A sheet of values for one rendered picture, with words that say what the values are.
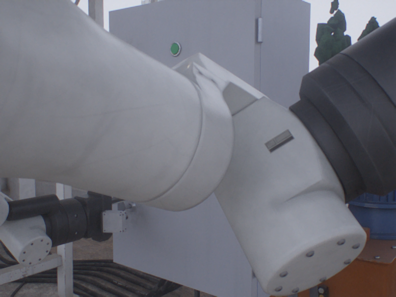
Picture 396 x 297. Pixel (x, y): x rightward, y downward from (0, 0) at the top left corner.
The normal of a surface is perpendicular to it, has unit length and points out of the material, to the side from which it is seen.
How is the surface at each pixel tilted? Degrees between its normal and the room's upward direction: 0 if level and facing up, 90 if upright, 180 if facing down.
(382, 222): 83
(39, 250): 115
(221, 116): 66
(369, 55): 49
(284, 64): 90
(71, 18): 58
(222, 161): 99
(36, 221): 25
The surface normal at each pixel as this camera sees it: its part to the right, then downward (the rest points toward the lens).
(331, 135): -0.19, -0.10
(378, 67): -0.40, -0.44
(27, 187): 0.77, 0.06
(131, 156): 0.51, 0.54
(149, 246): -0.63, 0.07
